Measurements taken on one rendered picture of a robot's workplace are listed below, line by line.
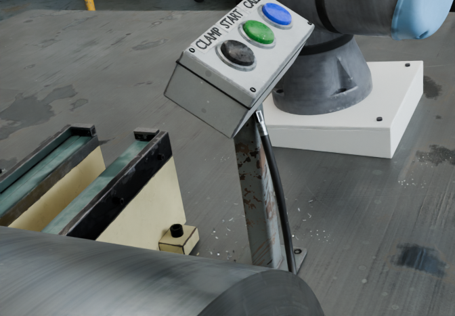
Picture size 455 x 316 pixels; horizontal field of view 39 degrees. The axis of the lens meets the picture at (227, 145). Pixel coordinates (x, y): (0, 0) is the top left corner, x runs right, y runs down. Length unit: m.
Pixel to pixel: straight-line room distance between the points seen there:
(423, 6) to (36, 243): 0.66
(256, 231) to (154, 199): 0.13
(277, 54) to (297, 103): 0.36
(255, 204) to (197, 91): 0.17
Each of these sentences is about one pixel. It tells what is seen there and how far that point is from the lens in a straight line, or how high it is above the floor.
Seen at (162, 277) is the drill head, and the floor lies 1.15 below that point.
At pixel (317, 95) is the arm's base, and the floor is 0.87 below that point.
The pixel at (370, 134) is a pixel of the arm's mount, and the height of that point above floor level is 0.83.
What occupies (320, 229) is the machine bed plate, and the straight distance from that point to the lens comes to 0.77.
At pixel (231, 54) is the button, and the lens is 0.53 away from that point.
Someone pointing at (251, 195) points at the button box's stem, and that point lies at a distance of 0.65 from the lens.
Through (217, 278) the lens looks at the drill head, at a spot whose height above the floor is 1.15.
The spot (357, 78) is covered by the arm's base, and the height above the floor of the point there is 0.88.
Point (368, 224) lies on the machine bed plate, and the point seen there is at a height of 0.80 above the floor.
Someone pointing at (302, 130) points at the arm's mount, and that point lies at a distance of 0.92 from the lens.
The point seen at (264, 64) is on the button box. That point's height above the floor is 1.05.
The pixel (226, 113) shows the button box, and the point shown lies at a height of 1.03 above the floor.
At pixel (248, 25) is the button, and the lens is 0.58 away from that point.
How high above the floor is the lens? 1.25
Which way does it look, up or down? 28 degrees down
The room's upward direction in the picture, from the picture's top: 9 degrees counter-clockwise
